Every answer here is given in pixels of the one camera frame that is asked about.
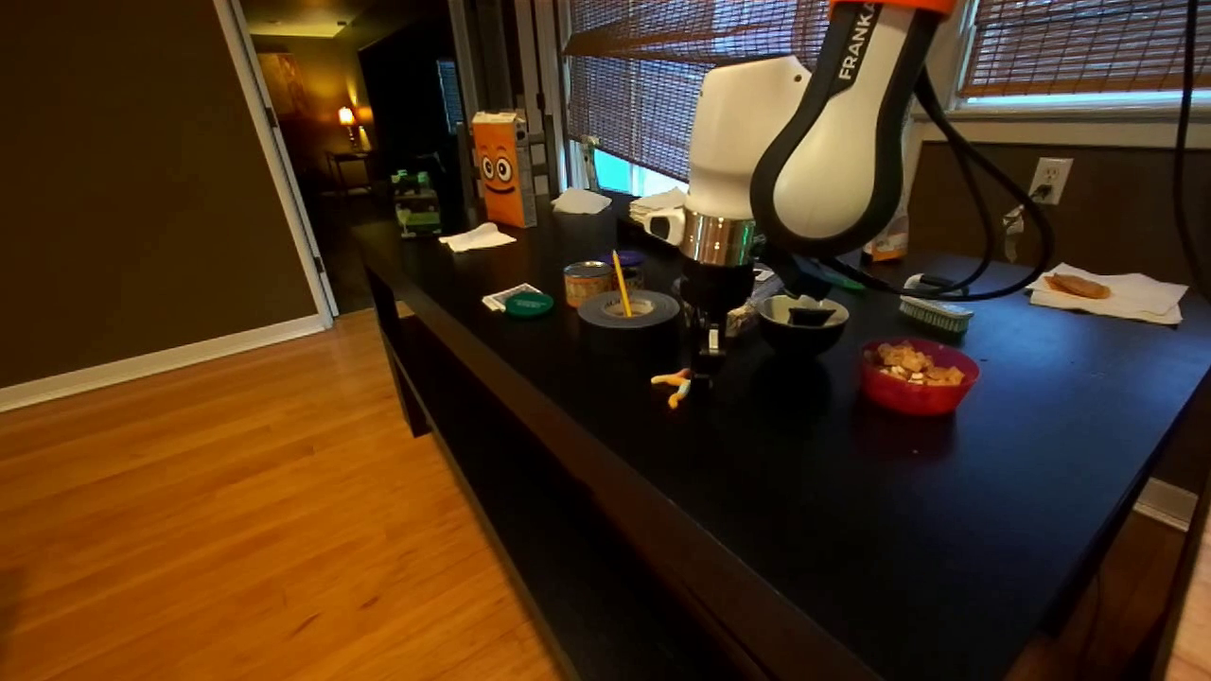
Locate mixed snacks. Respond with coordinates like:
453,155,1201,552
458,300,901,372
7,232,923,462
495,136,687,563
862,336,968,389

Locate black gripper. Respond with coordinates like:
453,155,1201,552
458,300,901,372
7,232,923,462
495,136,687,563
678,262,761,379

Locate glass jar pale lid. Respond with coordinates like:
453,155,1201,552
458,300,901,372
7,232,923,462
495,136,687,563
562,258,617,312

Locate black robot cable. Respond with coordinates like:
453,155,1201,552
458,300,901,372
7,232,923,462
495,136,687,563
805,68,1060,305
1171,0,1211,304

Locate green round lid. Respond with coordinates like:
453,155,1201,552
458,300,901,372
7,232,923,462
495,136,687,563
504,291,562,322

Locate small white card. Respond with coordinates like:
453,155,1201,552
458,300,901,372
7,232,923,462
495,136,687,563
476,278,544,312

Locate wide woven window blind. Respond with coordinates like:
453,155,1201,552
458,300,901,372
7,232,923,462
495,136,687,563
562,0,938,243

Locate white door frame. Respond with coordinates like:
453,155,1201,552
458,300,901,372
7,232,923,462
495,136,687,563
207,0,346,325

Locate wooden stick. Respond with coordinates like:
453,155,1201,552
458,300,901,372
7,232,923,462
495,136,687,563
609,247,641,322

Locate white wall outlet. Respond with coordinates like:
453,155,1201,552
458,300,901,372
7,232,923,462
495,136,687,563
1027,150,1079,208

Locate white paper napkin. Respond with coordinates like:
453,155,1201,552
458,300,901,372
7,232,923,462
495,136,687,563
548,184,617,218
435,218,524,258

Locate red plastic bowl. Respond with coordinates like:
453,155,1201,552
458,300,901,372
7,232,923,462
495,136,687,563
856,333,983,420

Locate grey plate with utensil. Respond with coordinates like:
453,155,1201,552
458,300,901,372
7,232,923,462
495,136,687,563
575,283,687,336

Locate brown round cookie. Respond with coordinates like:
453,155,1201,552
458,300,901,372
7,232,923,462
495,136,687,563
1046,268,1117,304

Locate orange white pouch bag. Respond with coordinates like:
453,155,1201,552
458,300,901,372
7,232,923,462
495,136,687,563
868,208,916,266

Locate white plug adapter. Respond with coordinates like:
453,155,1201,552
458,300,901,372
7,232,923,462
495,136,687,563
1000,191,1036,266

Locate white bowl dark contents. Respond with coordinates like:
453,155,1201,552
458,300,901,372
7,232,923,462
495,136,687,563
752,291,856,364

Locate narrow woven window blind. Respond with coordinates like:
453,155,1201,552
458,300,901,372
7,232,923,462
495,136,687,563
961,0,1211,97

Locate orange carton with face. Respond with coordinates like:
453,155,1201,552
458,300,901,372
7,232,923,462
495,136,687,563
466,107,535,232

